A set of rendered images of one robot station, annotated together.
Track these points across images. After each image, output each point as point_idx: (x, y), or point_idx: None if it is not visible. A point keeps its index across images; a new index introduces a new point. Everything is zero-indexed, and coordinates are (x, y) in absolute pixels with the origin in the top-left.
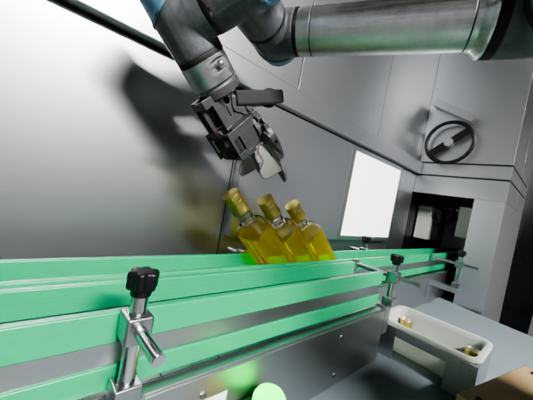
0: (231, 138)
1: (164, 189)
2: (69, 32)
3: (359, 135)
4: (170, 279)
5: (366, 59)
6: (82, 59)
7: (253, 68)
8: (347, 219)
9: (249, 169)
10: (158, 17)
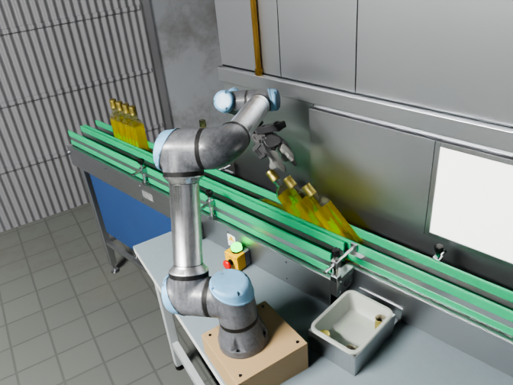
0: (253, 150)
1: None
2: None
3: (447, 128)
4: (238, 197)
5: (458, 30)
6: None
7: (307, 90)
8: (439, 219)
9: (286, 159)
10: None
